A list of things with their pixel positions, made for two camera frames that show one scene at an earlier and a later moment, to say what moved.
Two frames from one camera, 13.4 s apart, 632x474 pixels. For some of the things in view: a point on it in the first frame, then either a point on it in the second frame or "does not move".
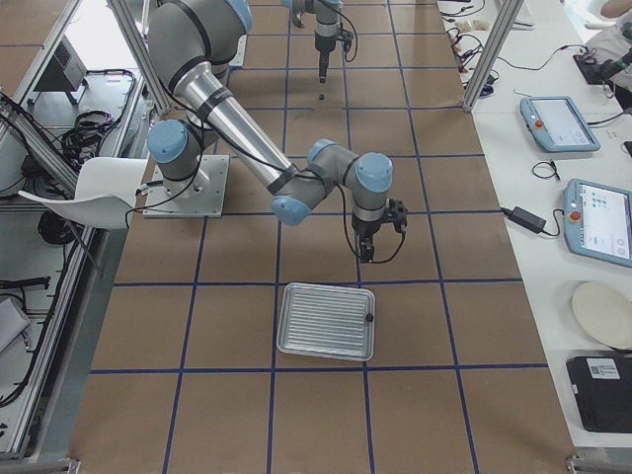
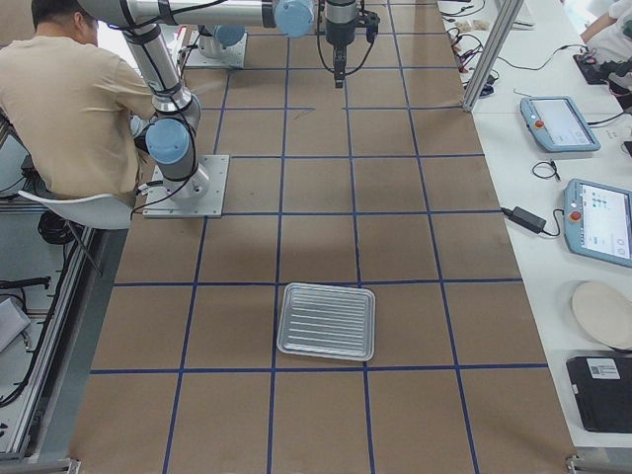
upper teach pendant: [557, 122] does not move
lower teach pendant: [597, 221] does not move
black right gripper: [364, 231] → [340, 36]
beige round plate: [604, 312] does not move
